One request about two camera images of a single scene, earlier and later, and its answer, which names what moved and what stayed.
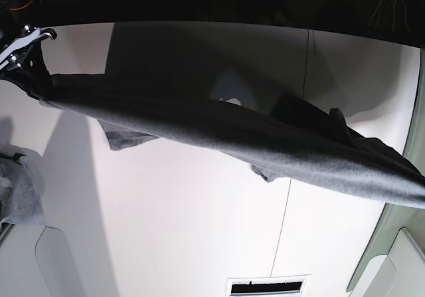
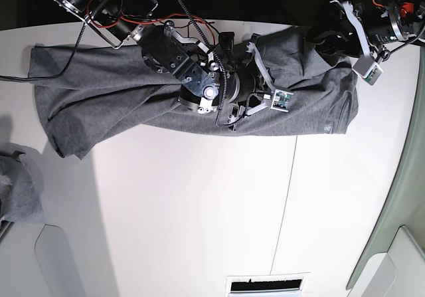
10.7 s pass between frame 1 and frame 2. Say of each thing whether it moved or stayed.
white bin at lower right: stayed
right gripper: moved
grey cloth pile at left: stayed
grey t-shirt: moved
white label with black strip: stayed
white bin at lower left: stayed
